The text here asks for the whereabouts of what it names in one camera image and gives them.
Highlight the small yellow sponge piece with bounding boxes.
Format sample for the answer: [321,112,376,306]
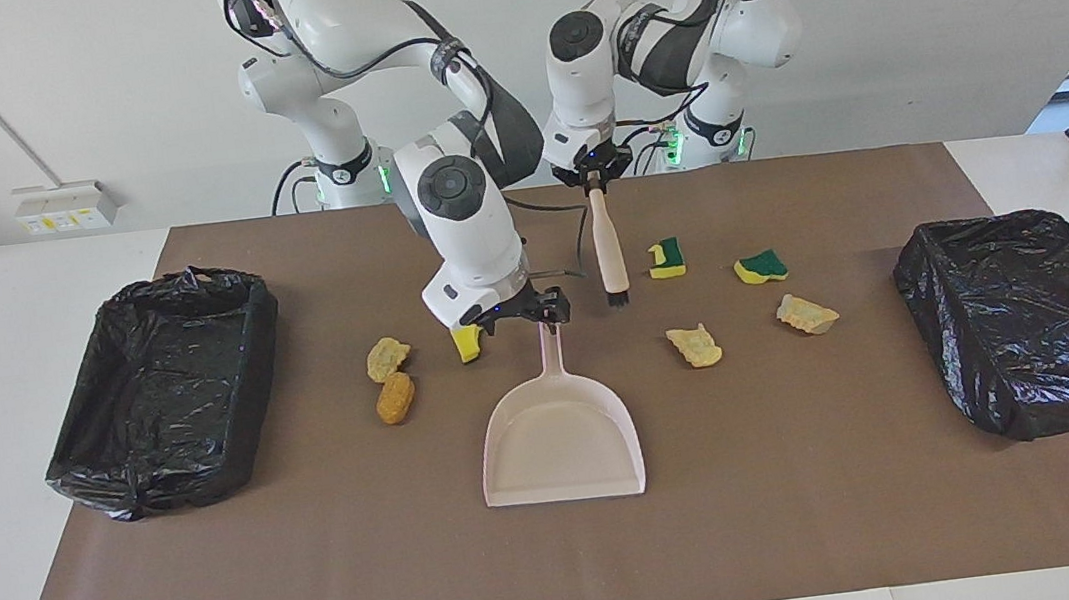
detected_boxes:
[451,322,488,365]

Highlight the beige handled black bristle brush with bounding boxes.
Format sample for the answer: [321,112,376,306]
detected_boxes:
[585,170,634,311]

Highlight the squarish green yellow sponge piece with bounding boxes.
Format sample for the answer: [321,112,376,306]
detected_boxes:
[645,235,689,282]

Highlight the pale pink plastic dustpan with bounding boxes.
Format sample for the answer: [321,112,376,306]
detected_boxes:
[466,315,649,513]

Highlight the pale yellow trash piece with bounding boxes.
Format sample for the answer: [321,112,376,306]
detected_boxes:
[664,320,725,372]
[774,288,842,341]
[363,333,416,384]

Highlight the brown corn-shaped trash piece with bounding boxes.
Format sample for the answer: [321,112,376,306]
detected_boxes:
[372,370,420,427]

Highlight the elongated green yellow sponge piece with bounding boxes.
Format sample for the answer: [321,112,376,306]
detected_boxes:
[731,246,790,289]

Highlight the black bag lined bin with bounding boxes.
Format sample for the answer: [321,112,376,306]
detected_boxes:
[888,204,1069,455]
[24,257,302,530]

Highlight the brown table mat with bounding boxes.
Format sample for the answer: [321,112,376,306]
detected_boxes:
[0,125,1069,600]

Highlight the black left base cable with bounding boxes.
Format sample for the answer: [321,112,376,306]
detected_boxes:
[624,120,687,176]

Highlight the black base cable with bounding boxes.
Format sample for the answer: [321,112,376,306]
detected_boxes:
[266,159,324,217]
[624,120,687,176]

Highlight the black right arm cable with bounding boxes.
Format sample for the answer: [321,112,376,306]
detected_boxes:
[216,0,595,318]

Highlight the black right base cable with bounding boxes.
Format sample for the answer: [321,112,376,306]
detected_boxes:
[266,159,324,217]

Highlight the white wall socket box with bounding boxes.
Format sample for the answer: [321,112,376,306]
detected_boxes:
[11,176,124,239]

